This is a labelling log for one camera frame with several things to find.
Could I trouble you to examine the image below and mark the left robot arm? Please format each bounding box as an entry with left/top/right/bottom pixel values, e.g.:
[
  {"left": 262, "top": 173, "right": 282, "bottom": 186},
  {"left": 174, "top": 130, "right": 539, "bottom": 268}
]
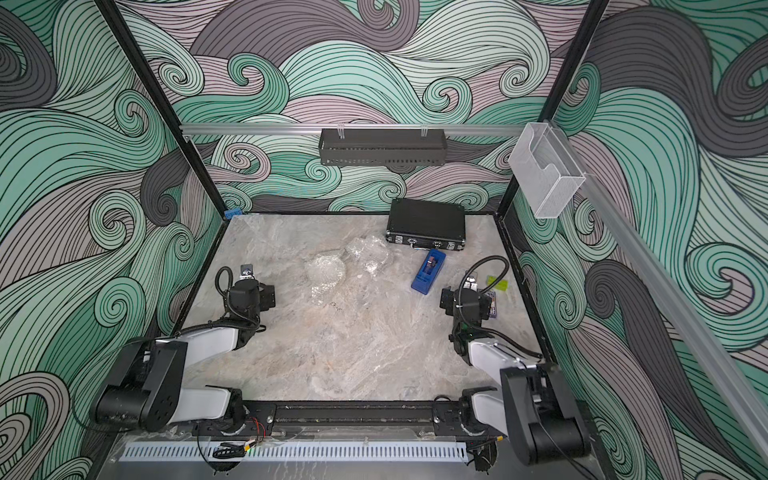
[{"left": 88, "top": 277, "right": 276, "bottom": 435}]

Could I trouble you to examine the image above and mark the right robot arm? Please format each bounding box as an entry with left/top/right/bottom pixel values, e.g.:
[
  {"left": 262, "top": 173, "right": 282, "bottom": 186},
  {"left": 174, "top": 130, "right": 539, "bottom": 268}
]
[{"left": 439, "top": 288, "right": 592, "bottom": 465}]

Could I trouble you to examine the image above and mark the small patterned card box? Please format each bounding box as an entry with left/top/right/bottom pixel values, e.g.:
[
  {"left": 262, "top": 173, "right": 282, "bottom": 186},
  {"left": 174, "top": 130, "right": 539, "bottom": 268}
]
[{"left": 486, "top": 291, "right": 498, "bottom": 319}]

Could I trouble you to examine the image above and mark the green sticky note pad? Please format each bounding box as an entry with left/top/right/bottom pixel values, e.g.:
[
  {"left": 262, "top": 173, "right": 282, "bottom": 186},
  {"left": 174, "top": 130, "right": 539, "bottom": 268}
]
[{"left": 486, "top": 275, "right": 508, "bottom": 291}]

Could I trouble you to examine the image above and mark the blue tape dispenser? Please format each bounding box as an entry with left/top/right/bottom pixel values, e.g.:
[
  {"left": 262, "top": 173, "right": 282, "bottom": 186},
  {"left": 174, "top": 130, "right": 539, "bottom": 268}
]
[{"left": 411, "top": 249, "right": 446, "bottom": 295}]

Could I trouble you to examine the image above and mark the blue corner clip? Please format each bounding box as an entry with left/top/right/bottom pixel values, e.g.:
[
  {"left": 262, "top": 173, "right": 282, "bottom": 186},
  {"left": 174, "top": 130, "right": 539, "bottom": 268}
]
[{"left": 225, "top": 208, "right": 243, "bottom": 220}]

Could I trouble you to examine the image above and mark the black hard case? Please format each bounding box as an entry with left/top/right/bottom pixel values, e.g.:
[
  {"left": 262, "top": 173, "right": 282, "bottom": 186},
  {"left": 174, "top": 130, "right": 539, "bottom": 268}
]
[{"left": 385, "top": 198, "right": 466, "bottom": 251}]

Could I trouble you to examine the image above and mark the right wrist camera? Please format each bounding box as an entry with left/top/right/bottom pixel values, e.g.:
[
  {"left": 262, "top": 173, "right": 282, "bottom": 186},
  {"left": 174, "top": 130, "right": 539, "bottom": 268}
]
[{"left": 463, "top": 276, "right": 478, "bottom": 291}]

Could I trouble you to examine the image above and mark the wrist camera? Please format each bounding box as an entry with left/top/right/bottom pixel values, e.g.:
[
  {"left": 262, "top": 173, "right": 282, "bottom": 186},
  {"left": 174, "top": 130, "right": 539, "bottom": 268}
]
[
  {"left": 239, "top": 264, "right": 255, "bottom": 280},
  {"left": 463, "top": 276, "right": 478, "bottom": 291}
]

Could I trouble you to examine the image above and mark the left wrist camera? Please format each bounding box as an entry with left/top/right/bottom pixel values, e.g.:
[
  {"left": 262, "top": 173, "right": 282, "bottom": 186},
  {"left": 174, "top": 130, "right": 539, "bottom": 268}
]
[{"left": 239, "top": 264, "right": 255, "bottom": 280}]

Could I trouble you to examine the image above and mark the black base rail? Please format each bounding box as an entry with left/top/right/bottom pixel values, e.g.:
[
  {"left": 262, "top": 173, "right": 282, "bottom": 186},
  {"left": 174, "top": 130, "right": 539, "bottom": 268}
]
[{"left": 119, "top": 398, "right": 595, "bottom": 436}]

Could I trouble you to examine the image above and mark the white slotted cable duct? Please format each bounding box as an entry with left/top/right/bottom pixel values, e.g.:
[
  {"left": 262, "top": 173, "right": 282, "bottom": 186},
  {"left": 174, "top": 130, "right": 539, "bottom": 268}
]
[{"left": 119, "top": 441, "right": 469, "bottom": 463}]

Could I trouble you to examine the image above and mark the clear acrylic wall holder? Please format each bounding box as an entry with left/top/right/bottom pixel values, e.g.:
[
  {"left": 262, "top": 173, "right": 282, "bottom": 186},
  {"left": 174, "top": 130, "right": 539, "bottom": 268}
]
[{"left": 509, "top": 122, "right": 585, "bottom": 219}]

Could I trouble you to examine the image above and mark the aluminium rail back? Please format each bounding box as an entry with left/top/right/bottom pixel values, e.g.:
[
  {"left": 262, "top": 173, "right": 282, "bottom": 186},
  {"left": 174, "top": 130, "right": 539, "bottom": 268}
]
[{"left": 180, "top": 122, "right": 525, "bottom": 137}]

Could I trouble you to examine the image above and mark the aluminium rail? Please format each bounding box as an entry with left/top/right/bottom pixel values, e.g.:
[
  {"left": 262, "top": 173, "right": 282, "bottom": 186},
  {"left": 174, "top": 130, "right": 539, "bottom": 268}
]
[
  {"left": 557, "top": 132, "right": 767, "bottom": 459},
  {"left": 180, "top": 122, "right": 525, "bottom": 137}
]

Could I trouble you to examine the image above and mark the black perforated wall tray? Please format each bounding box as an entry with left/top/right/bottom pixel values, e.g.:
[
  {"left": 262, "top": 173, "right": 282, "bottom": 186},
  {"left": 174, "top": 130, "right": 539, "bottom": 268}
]
[{"left": 318, "top": 129, "right": 448, "bottom": 169}]

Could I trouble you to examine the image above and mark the aluminium rail right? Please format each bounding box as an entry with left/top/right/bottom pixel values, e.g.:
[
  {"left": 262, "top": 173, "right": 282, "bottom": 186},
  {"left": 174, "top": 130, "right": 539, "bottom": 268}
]
[{"left": 557, "top": 132, "right": 767, "bottom": 459}]

